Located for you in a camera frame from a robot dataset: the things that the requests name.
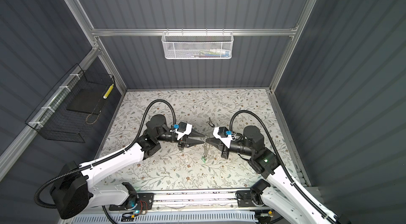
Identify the grey metal key holder strap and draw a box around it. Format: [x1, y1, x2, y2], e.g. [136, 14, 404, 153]
[202, 137, 211, 160]

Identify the key with black tag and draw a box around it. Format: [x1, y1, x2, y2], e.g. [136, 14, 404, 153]
[208, 118, 215, 128]

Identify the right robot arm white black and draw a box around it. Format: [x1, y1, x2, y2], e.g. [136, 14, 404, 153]
[206, 126, 339, 224]

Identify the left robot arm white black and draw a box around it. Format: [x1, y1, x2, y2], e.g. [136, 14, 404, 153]
[50, 115, 205, 219]

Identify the floral table mat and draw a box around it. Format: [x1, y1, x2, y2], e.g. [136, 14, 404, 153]
[100, 89, 302, 191]

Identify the yellow marker in basket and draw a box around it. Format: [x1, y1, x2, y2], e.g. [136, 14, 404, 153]
[103, 83, 115, 99]

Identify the black pad in basket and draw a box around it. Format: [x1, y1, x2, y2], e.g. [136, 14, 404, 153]
[67, 89, 107, 115]

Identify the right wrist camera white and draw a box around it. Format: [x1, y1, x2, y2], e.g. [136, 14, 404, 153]
[213, 127, 233, 148]

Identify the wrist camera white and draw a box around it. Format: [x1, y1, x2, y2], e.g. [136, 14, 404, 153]
[213, 127, 233, 148]
[171, 122, 192, 141]

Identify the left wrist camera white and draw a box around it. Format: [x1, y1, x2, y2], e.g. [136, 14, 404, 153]
[171, 122, 192, 141]

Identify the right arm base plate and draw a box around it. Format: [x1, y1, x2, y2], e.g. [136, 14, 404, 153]
[235, 190, 267, 208]

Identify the aluminium mounting rail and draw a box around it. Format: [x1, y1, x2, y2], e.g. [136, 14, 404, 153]
[66, 187, 323, 214]

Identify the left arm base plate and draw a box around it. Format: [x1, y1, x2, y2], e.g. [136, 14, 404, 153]
[108, 193, 154, 212]

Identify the white slotted cable duct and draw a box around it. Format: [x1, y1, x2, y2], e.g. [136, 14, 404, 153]
[71, 211, 258, 224]

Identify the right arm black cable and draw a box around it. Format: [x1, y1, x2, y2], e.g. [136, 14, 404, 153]
[229, 109, 340, 224]

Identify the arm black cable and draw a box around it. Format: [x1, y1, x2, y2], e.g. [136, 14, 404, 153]
[33, 99, 177, 224]
[229, 109, 340, 224]

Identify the white wire mesh basket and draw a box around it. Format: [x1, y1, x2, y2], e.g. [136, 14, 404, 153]
[161, 32, 234, 60]

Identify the black wire basket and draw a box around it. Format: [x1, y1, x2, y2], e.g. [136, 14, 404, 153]
[25, 66, 115, 143]

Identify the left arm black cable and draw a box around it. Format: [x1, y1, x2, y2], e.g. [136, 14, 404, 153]
[33, 99, 177, 224]

